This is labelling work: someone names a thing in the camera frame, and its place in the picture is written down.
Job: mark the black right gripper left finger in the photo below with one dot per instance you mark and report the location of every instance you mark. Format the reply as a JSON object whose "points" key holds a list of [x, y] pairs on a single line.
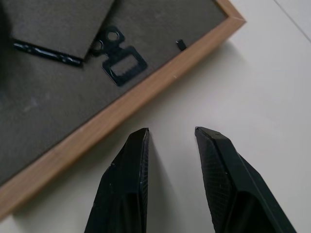
{"points": [[126, 184]]}

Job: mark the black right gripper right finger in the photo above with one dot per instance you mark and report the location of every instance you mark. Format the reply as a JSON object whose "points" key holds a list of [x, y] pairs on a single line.
{"points": [[233, 184]]}

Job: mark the wooden picture frame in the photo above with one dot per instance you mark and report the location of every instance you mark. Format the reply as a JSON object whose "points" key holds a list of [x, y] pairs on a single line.
{"points": [[60, 97]]}

